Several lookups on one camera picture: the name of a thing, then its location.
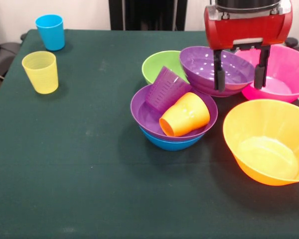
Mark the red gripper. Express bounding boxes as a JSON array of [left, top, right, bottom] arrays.
[[204, 0, 294, 92]]

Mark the yellow cup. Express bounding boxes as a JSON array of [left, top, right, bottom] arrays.
[[21, 50, 59, 95]]

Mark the dark green table cloth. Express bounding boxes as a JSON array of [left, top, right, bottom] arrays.
[[0, 29, 299, 239]]

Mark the blue cup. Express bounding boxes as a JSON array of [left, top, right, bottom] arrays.
[[35, 14, 66, 52]]

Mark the orange bowl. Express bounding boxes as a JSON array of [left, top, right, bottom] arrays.
[[223, 99, 299, 186]]

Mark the blue bowl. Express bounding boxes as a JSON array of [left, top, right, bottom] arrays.
[[139, 124, 206, 152]]

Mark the orange cup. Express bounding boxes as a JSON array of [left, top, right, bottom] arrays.
[[170, 92, 211, 134], [158, 109, 186, 137]]

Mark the green bowl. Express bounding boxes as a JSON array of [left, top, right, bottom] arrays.
[[142, 50, 190, 85]]

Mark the pink bowl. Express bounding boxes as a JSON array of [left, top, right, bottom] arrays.
[[235, 43, 299, 104]]

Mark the purple cup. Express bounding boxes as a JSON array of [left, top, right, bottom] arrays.
[[145, 66, 192, 113]]

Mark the purple bowl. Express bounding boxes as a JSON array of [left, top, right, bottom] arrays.
[[130, 84, 219, 142], [179, 46, 256, 98]]

